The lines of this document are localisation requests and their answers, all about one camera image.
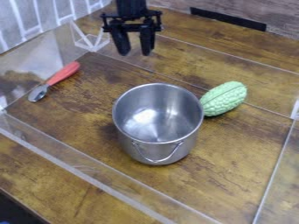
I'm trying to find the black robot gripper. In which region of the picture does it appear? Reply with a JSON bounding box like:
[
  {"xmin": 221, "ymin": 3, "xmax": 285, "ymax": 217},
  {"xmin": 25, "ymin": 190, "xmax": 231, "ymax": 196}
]
[{"xmin": 100, "ymin": 0, "xmax": 163, "ymax": 56}]

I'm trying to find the orange handled metal spoon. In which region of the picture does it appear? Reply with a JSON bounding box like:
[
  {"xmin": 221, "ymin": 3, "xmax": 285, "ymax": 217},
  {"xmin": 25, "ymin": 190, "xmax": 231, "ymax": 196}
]
[{"xmin": 28, "ymin": 61, "xmax": 80, "ymax": 102}]

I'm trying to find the stainless steel pot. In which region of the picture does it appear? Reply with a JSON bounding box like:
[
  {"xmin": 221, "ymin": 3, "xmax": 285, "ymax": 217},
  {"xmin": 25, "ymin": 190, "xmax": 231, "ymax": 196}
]
[{"xmin": 112, "ymin": 83, "xmax": 204, "ymax": 165}]

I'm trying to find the green bitter melon toy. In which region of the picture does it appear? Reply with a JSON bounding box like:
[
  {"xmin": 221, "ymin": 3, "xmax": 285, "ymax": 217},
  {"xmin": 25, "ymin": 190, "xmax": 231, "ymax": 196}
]
[{"xmin": 200, "ymin": 81, "xmax": 248, "ymax": 116}]

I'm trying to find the clear acrylic enclosure wall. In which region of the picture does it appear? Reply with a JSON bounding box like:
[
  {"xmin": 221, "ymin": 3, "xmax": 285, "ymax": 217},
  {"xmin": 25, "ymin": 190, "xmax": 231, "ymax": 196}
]
[{"xmin": 0, "ymin": 17, "xmax": 299, "ymax": 224}]

